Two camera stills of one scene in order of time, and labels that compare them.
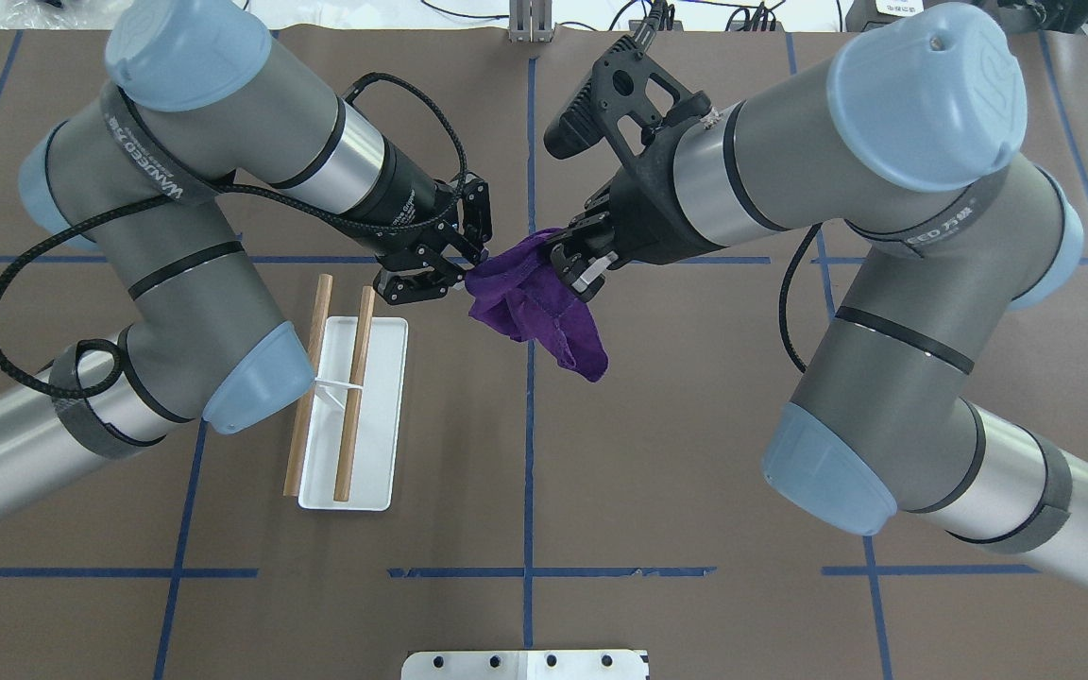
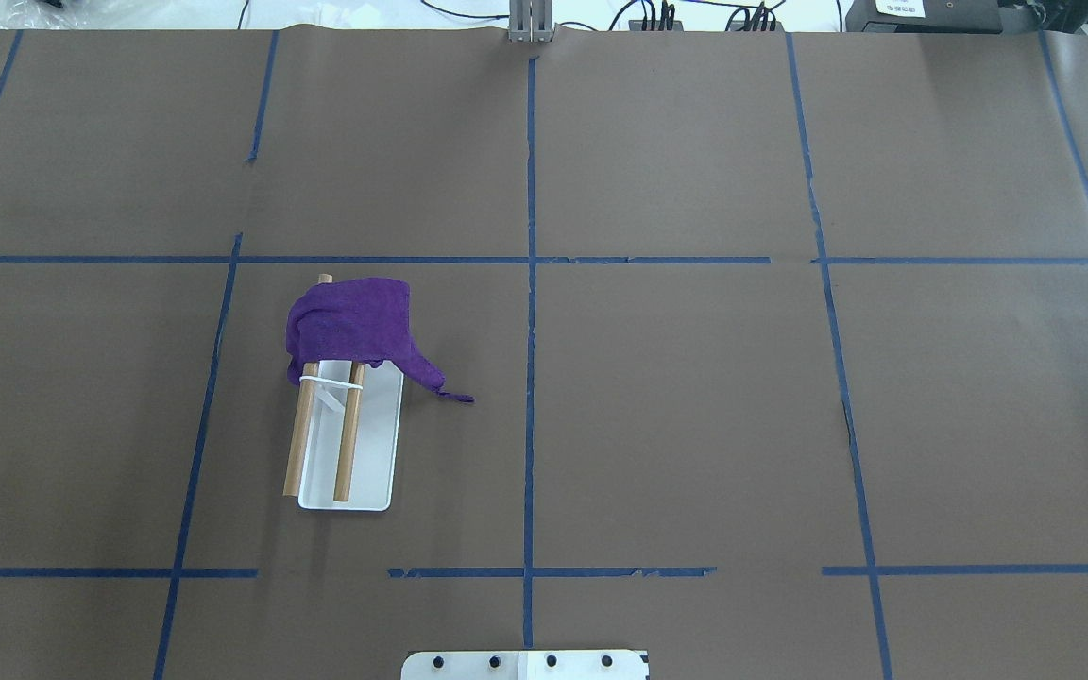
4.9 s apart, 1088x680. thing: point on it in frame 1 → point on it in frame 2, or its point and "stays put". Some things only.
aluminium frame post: (531, 21) stays put
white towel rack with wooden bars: (349, 448) stays put
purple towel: (519, 293) → (363, 320)
